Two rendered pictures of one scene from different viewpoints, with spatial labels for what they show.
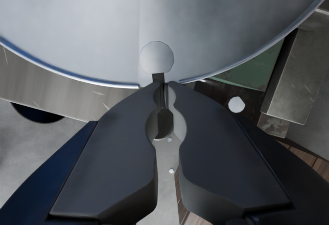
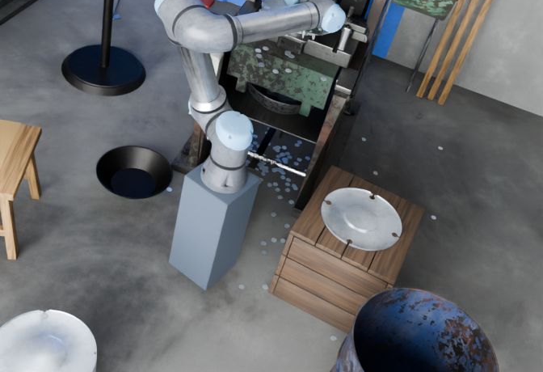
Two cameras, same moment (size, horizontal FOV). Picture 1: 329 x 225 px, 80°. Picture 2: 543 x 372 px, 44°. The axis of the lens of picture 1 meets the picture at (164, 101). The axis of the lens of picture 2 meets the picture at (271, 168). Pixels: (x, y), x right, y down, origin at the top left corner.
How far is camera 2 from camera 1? 232 cm
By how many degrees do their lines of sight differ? 58
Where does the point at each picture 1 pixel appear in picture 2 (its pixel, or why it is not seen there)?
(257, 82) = (330, 75)
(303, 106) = (349, 85)
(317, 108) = (431, 253)
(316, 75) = (351, 78)
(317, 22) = (345, 59)
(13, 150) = (61, 230)
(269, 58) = (334, 71)
